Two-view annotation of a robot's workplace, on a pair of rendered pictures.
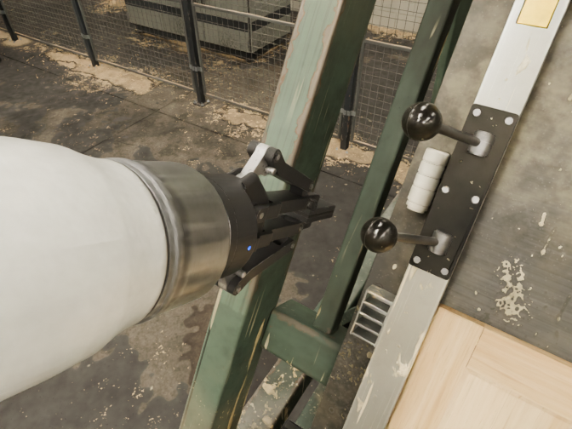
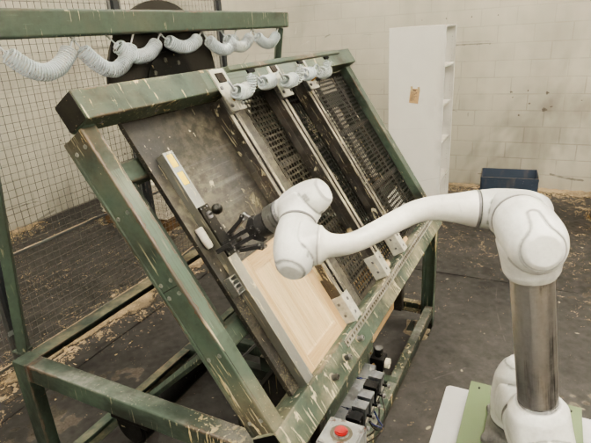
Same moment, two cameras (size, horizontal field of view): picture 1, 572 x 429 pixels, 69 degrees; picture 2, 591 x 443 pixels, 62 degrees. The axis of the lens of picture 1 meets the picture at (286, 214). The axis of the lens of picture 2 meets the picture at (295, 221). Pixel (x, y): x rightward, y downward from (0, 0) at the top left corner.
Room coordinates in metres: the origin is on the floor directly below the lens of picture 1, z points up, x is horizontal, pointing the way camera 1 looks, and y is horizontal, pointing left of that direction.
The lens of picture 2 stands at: (0.24, 1.43, 2.06)
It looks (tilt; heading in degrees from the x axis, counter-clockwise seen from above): 21 degrees down; 265
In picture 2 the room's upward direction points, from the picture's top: 4 degrees counter-clockwise
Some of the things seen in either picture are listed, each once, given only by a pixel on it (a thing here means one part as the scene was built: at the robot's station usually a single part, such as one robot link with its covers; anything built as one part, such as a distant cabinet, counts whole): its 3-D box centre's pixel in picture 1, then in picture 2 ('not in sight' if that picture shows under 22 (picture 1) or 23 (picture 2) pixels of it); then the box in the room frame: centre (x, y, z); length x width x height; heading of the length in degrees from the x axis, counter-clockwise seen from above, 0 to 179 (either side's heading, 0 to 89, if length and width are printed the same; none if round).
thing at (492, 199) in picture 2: not in sight; (514, 211); (-0.44, 0.28, 1.60); 0.18 x 0.14 x 0.13; 166
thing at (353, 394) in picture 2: not in sight; (368, 398); (-0.14, -0.13, 0.69); 0.50 x 0.14 x 0.24; 57
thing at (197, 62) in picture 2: not in sight; (172, 85); (0.59, -1.21, 1.85); 0.80 x 0.06 x 0.80; 57
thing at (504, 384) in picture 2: not in sight; (521, 391); (-0.52, 0.27, 1.00); 0.18 x 0.16 x 0.22; 76
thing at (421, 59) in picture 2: not in sight; (420, 122); (-1.73, -4.07, 1.03); 0.61 x 0.58 x 2.05; 58
